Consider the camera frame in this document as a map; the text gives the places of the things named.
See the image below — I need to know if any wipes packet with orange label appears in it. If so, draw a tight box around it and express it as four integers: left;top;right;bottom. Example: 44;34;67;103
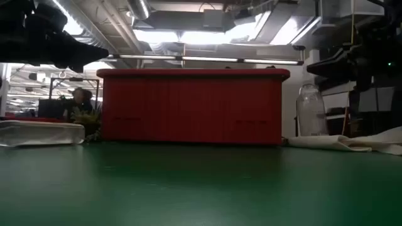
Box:
0;120;85;148

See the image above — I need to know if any white cloth tote bag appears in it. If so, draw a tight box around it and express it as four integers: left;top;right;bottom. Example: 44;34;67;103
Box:
288;126;402;156

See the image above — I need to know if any red plastic laundry basket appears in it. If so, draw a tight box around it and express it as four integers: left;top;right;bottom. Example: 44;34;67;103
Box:
96;68;291;146

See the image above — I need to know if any small green potted plant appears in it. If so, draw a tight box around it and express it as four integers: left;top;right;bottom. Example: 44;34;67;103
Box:
71;108;102;142

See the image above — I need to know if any person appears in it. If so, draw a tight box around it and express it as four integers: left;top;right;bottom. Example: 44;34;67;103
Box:
62;87;94;122

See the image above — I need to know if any clear plastic spray bottle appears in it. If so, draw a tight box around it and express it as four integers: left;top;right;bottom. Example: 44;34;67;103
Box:
296;82;329;137

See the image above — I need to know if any dark computer monitor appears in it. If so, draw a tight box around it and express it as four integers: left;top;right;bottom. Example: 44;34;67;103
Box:
37;99;68;119

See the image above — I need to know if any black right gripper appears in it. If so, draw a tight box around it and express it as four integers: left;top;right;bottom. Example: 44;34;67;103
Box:
307;18;389;92

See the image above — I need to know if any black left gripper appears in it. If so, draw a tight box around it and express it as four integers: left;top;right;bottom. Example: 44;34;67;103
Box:
23;3;110;73

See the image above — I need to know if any grey flat panel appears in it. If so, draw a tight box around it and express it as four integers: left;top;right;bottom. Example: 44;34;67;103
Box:
359;87;395;113

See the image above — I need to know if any long ceiling light bar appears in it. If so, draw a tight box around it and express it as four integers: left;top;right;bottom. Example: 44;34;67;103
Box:
106;53;305;66

